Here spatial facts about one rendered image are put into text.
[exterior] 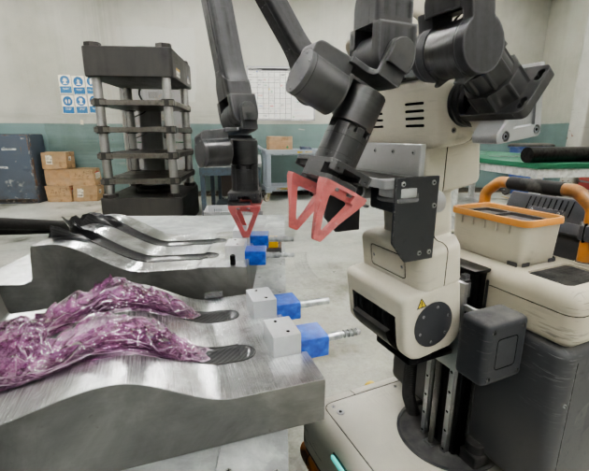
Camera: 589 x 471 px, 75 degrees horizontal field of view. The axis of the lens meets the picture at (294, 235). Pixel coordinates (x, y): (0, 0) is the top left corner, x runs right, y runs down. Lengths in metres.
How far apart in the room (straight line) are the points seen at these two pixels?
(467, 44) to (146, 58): 4.34
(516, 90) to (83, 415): 0.68
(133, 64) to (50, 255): 4.11
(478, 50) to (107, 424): 0.61
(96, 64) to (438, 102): 4.41
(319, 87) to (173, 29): 7.08
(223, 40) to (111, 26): 6.93
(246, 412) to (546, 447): 0.80
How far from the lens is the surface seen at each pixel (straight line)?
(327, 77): 0.49
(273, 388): 0.44
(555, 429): 1.09
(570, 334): 0.98
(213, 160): 0.78
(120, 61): 4.85
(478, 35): 0.61
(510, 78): 0.68
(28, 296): 0.85
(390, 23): 0.54
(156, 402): 0.43
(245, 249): 0.74
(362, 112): 0.51
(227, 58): 0.86
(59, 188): 7.64
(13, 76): 8.30
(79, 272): 0.78
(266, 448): 0.46
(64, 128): 7.94
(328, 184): 0.46
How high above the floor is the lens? 1.12
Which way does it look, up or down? 15 degrees down
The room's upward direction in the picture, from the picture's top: straight up
